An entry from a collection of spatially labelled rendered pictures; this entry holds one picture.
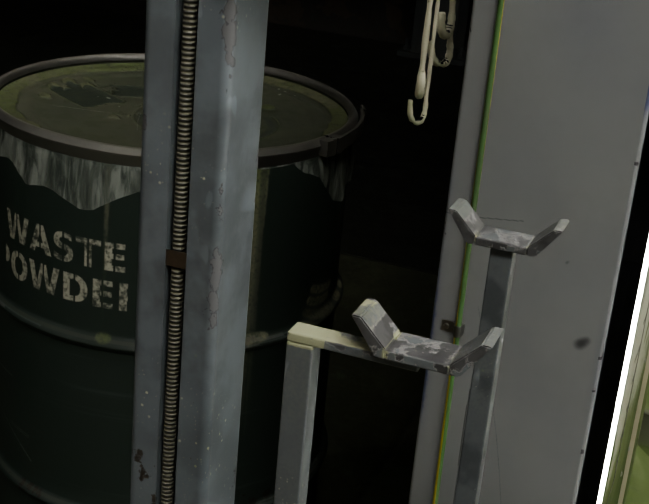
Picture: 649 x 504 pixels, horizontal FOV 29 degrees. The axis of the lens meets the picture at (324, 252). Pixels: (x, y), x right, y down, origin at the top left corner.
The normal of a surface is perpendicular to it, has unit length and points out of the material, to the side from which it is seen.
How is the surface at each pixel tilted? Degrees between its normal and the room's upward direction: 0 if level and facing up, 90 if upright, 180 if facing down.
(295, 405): 90
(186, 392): 90
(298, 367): 90
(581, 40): 90
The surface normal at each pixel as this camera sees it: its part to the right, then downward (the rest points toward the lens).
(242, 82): 0.93, 0.21
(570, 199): -0.35, 0.32
